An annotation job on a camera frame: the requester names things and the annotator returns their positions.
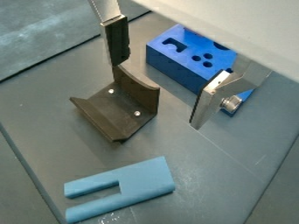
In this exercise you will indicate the wrist-2 gripper left finger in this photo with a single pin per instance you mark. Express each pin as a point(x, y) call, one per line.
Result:
point(114, 28)

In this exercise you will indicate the wrist-2 gripper right finger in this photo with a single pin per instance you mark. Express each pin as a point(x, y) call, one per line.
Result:
point(218, 94)

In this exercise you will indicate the black curved regrasp fixture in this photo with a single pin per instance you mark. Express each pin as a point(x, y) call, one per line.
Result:
point(122, 107)

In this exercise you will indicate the blue foam peg board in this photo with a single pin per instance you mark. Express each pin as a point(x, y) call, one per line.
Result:
point(189, 57)

